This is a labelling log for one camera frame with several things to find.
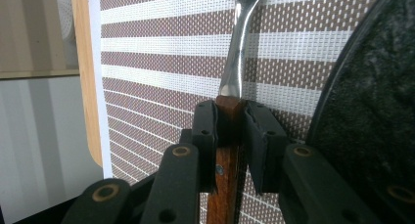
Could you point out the brown white striped placemat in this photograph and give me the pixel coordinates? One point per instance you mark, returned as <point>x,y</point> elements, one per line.
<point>156,70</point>

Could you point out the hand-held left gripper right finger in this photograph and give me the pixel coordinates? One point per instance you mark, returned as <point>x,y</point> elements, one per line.
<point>264,152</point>

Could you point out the white perforated object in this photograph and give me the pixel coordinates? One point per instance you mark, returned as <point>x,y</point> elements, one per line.
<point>68,15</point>

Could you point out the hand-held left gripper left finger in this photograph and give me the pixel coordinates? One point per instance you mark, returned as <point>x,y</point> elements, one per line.
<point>205,145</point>

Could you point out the light wooden cabinet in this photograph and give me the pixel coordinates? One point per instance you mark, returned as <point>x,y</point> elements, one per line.
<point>29,31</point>

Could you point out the black round plate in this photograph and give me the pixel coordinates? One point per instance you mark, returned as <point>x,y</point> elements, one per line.
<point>375,103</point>

